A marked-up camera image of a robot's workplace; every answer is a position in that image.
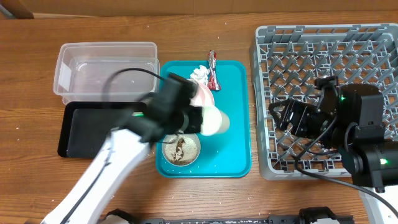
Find crumpled white tissue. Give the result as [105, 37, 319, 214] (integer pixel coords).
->
[190, 65, 210, 86]

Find grey dishwasher rack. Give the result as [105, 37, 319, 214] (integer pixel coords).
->
[250, 24, 397, 180]

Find clear plastic container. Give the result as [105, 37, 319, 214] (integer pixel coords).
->
[53, 42, 160, 104]

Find grey bowl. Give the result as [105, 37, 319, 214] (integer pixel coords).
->
[161, 133, 201, 167]

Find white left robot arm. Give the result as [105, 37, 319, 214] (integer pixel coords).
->
[42, 74, 201, 223]

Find teal serving tray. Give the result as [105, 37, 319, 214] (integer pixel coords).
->
[155, 60, 252, 178]

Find red foil snack wrapper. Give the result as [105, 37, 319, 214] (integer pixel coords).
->
[208, 50, 221, 91]

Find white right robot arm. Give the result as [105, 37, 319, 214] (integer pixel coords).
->
[269, 83, 397, 223]

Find rice and food waste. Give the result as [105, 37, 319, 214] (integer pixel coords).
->
[164, 135, 199, 165]

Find pink plate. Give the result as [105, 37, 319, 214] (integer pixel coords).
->
[189, 79, 215, 106]

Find black plastic tray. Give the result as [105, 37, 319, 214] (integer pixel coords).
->
[58, 101, 146, 159]

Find cream paper cup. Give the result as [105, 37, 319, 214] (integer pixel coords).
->
[200, 106, 230, 136]

